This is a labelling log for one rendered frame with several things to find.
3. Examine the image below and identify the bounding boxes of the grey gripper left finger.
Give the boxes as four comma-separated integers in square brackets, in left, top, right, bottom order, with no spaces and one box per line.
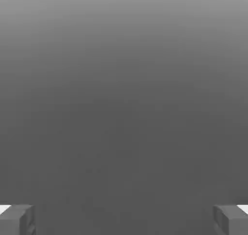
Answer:
[0,204,37,235]

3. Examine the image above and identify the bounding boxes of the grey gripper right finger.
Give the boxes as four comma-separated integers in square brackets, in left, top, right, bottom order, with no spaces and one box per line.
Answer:
[212,204,248,235]

